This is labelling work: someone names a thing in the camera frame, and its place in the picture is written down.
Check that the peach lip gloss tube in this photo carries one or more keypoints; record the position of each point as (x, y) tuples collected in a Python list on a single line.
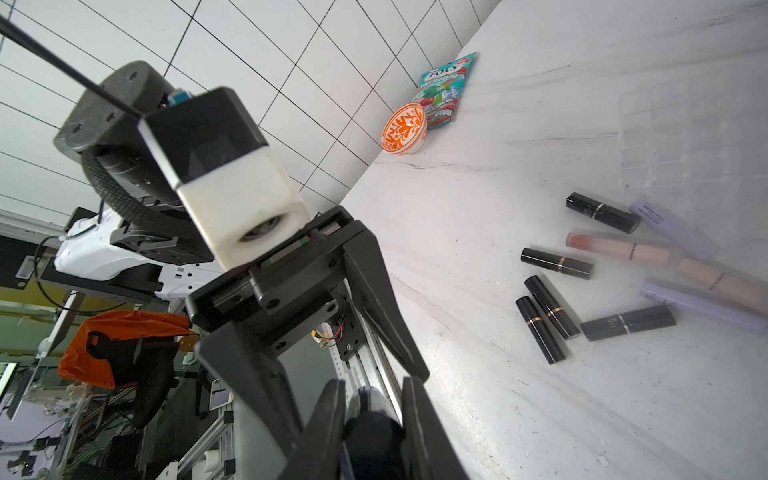
[(730, 286)]

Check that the black lipstick lowest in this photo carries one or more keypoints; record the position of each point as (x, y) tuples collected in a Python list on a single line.
[(540, 331)]

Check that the lilac lip gloss tube lower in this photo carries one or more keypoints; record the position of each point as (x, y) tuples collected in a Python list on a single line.
[(704, 306)]

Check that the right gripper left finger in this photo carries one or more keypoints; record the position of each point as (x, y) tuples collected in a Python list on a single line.
[(317, 452)]

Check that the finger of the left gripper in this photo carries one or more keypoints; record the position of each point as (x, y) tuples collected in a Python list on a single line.
[(236, 355), (373, 296)]

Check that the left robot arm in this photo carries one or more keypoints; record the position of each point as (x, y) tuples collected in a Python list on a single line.
[(102, 135)]

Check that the orange patterned cup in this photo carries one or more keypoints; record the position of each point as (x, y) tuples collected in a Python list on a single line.
[(405, 131)]

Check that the lilac lip gloss tube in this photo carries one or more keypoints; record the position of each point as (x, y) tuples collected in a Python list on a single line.
[(694, 243), (704, 306)]

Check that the green candy packet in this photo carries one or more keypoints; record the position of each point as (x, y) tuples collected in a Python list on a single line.
[(440, 90)]

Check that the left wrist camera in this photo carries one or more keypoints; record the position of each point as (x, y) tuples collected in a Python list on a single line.
[(234, 188)]

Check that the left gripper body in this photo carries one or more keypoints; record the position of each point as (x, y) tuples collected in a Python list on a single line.
[(289, 292)]

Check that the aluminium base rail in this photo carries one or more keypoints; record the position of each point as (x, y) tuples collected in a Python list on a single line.
[(360, 360)]

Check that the clear acrylic lipstick organizer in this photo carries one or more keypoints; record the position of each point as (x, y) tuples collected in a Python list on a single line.
[(701, 132)]

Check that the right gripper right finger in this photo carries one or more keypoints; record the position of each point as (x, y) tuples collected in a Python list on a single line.
[(427, 451)]

